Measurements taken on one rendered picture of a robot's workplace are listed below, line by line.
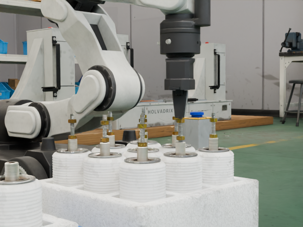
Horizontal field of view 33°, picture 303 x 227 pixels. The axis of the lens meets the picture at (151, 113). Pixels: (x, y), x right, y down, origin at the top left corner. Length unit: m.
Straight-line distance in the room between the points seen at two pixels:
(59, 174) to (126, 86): 0.47
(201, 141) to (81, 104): 0.40
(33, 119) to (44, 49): 1.85
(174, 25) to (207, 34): 6.27
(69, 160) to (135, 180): 0.23
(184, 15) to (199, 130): 0.43
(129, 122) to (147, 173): 2.93
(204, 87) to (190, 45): 3.81
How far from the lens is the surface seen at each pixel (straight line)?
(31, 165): 1.52
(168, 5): 1.10
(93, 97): 1.56
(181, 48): 1.10
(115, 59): 1.63
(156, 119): 4.16
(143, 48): 8.16
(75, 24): 1.67
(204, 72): 4.92
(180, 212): 1.06
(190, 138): 1.47
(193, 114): 1.47
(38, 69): 3.62
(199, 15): 1.12
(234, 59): 7.09
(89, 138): 3.58
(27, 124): 1.84
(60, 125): 1.77
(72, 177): 1.21
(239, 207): 1.22
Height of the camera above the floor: 0.40
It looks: 3 degrees down
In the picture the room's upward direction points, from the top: straight up
